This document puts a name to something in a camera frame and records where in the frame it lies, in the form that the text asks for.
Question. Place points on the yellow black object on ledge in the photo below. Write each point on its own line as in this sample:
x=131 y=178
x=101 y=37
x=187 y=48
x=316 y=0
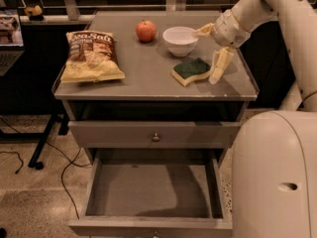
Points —
x=34 y=13

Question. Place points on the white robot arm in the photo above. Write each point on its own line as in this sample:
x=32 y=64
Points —
x=274 y=163

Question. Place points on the open middle drawer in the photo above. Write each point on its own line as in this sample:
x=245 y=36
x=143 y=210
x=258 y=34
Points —
x=144 y=193

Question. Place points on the grey drawer cabinet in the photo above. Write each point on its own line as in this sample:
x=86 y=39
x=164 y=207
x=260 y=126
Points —
x=149 y=92

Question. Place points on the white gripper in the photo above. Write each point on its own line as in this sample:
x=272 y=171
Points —
x=228 y=30

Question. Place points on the black desk leg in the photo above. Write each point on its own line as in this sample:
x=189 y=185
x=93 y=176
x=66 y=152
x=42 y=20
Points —
x=63 y=129

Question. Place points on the closed top drawer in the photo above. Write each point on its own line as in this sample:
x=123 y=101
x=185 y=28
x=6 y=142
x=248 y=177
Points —
x=177 y=135

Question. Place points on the green and yellow sponge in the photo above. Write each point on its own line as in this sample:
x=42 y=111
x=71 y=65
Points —
x=191 y=71

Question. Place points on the white ceramic bowl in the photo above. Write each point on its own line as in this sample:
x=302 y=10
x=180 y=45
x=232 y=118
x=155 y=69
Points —
x=179 y=41

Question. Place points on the sea salt chips bag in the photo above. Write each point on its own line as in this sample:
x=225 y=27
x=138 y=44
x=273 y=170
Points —
x=91 y=57

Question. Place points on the laptop computer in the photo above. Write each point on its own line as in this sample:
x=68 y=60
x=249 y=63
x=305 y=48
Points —
x=11 y=39

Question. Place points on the red apple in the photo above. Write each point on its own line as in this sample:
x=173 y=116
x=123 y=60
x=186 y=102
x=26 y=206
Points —
x=146 y=31

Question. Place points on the metal window railing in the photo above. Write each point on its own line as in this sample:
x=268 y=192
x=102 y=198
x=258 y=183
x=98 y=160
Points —
x=132 y=10

